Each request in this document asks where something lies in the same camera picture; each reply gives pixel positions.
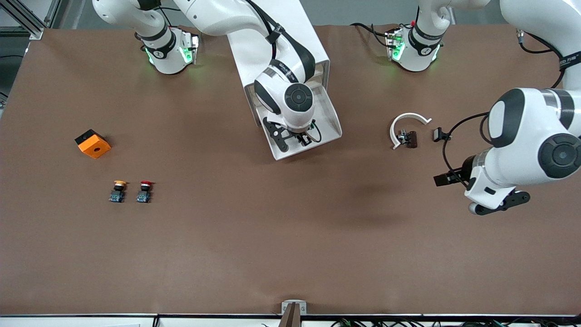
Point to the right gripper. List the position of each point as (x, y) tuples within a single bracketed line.
[(303, 136)]

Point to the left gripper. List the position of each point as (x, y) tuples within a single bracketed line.
[(465, 174)]

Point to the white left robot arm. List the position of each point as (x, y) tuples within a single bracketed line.
[(531, 131)]

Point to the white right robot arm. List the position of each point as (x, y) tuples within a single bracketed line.
[(227, 18)]

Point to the white drawer cabinet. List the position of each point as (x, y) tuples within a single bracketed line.
[(249, 54)]

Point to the white curved plastic clamp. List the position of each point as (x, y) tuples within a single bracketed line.
[(396, 125)]

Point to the orange box with hole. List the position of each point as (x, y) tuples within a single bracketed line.
[(94, 145)]

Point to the small black switch part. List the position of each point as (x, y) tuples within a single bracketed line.
[(439, 134)]

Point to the red push button switch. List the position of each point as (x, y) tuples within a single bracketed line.
[(145, 190)]

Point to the grey metal table bracket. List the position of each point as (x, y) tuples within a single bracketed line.
[(293, 309)]

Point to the yellow push button switch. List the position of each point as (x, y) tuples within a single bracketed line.
[(118, 190)]

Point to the aluminium frame profile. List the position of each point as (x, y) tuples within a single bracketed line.
[(25, 18)]

